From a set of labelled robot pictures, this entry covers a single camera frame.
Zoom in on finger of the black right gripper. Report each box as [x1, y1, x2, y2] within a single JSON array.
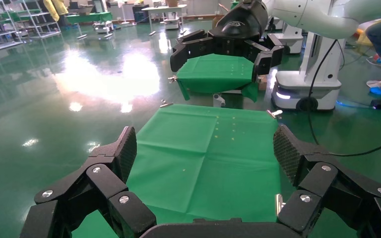
[[253, 33, 285, 83], [170, 29, 215, 73]]

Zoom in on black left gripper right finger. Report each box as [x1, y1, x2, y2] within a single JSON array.
[[272, 124, 381, 238]]

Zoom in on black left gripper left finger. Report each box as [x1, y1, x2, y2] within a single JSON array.
[[19, 126, 157, 238]]

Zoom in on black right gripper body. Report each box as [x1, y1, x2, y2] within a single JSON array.
[[208, 0, 269, 61]]

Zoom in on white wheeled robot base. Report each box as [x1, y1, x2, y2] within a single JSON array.
[[266, 18, 305, 55], [271, 31, 346, 113]]

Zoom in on plain brown cardboard box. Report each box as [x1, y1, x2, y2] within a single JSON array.
[[257, 74, 268, 91]]

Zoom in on small white mobile robot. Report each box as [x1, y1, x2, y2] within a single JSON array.
[[163, 12, 181, 31], [93, 20, 115, 37]]

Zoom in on small green cloth covered table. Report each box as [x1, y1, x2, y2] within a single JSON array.
[[176, 53, 260, 103]]

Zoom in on white table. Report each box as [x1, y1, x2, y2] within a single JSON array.
[[141, 3, 188, 36]]

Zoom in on large green table cloth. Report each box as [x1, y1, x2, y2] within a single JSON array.
[[72, 104, 285, 238]]

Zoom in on long green covered table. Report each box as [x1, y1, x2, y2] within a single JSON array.
[[66, 12, 113, 40]]

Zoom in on person in yellow coat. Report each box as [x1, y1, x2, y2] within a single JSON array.
[[356, 14, 381, 98]]

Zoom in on yellow hanging coats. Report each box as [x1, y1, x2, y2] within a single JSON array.
[[42, 0, 69, 22]]

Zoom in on white metal shelf rack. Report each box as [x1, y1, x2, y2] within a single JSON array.
[[9, 0, 63, 39], [0, 0, 23, 53]]

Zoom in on black hanging cable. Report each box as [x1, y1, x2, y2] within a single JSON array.
[[307, 39, 381, 158]]

